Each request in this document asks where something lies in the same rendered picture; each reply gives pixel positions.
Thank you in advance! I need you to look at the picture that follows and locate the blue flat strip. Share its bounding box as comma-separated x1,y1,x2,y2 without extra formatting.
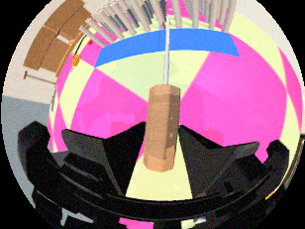
95,27,240,66

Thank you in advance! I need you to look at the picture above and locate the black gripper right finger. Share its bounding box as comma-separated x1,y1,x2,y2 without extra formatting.
177,125,260,198

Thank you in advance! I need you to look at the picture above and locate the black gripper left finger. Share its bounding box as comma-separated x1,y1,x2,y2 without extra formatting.
60,121,146,195

